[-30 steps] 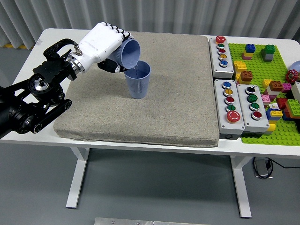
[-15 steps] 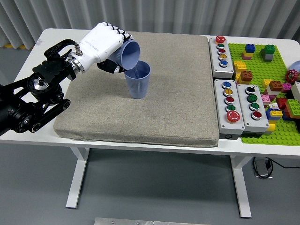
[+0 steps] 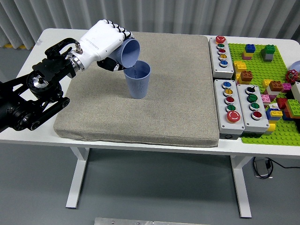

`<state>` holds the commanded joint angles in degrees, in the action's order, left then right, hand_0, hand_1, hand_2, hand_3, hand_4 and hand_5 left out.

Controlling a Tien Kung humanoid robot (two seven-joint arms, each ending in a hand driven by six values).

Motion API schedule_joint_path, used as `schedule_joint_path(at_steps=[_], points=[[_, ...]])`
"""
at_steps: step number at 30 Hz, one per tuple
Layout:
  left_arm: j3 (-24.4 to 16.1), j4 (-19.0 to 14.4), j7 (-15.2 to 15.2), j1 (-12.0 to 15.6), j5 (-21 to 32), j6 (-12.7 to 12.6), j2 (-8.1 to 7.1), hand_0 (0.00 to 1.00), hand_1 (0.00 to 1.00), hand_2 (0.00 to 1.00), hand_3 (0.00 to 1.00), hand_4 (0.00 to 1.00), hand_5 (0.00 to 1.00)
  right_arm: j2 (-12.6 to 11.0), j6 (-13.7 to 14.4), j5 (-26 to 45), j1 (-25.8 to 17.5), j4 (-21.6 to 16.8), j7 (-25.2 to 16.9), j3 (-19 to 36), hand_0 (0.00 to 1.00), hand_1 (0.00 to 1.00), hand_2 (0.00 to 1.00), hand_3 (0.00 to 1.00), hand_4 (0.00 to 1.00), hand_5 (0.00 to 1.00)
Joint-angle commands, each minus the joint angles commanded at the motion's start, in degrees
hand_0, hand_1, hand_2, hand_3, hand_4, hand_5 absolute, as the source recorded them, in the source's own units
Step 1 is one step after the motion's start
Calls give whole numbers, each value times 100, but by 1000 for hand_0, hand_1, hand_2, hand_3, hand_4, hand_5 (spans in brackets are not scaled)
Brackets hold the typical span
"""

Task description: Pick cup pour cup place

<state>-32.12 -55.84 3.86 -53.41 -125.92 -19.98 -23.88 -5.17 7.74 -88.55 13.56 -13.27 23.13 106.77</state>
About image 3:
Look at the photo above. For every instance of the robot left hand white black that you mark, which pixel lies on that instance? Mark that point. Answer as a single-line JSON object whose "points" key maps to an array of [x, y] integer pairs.
{"points": [[103, 39]]}

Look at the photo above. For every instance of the blue ribbed plastic cup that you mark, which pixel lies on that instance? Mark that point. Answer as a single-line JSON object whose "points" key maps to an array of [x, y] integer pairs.
{"points": [[138, 86], [131, 52]]}

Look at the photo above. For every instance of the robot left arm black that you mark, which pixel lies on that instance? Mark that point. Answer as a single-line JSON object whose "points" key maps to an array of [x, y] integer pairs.
{"points": [[47, 68]]}

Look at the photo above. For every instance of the grey pleated curtain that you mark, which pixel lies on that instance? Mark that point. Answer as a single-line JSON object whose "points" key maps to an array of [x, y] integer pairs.
{"points": [[164, 14]]}

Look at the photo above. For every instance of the grey-brown fabric mat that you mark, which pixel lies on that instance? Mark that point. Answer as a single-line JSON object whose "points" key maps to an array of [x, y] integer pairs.
{"points": [[164, 93]]}

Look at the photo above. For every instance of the yellow black floor tape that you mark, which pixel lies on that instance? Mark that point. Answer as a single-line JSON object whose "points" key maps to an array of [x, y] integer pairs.
{"points": [[14, 46]]}

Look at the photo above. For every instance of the grey five-button control box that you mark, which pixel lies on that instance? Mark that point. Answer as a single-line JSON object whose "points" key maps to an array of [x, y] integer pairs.
{"points": [[228, 70], [221, 112]]}

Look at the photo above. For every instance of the white table leg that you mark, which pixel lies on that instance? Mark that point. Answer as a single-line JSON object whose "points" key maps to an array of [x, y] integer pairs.
{"points": [[241, 187], [77, 178]]}

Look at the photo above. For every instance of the pink toy brick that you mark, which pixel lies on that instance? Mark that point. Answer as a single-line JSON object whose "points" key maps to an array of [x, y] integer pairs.
{"points": [[246, 57], [264, 98]]}

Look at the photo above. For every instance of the brown toy brick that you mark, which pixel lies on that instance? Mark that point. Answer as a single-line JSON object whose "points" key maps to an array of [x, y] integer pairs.
{"points": [[276, 86], [246, 76]]}

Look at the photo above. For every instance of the green toy brick baseplate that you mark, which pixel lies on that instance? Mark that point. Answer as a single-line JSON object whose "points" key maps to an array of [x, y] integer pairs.
{"points": [[257, 68]]}

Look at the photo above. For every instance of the grey toy brick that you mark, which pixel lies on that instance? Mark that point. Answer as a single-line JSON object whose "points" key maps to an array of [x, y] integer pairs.
{"points": [[267, 57]]}

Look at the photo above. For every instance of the white toy brick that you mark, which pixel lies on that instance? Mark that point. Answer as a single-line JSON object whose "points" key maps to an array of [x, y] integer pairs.
{"points": [[273, 93]]}

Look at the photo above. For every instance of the grey control box black knob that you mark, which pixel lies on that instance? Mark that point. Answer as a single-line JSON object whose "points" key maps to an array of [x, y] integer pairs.
{"points": [[262, 122]]}

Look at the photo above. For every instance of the blue and yellow toy brick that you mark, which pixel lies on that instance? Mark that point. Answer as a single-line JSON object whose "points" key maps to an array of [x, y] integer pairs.
{"points": [[269, 114]]}

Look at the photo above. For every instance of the small white printed brick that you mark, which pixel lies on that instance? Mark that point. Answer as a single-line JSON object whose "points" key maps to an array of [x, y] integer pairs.
{"points": [[273, 107]]}

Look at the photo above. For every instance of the red toy brick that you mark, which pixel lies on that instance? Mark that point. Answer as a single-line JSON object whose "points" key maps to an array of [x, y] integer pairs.
{"points": [[281, 103]]}

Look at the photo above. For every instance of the magenta toy brick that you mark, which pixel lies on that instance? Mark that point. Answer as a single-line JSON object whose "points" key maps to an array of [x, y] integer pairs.
{"points": [[286, 87]]}

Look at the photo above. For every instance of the pale blue bowl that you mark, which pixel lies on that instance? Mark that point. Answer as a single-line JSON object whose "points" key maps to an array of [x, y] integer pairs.
{"points": [[296, 65]]}

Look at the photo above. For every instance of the white box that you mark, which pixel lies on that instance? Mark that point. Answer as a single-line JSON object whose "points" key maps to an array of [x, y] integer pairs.
{"points": [[296, 90]]}

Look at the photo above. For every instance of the large green toy brick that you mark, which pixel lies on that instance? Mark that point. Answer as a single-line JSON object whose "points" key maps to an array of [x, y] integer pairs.
{"points": [[293, 105]]}

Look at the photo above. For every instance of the grey power adapter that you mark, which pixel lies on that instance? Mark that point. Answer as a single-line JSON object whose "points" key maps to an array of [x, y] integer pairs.
{"points": [[261, 168]]}

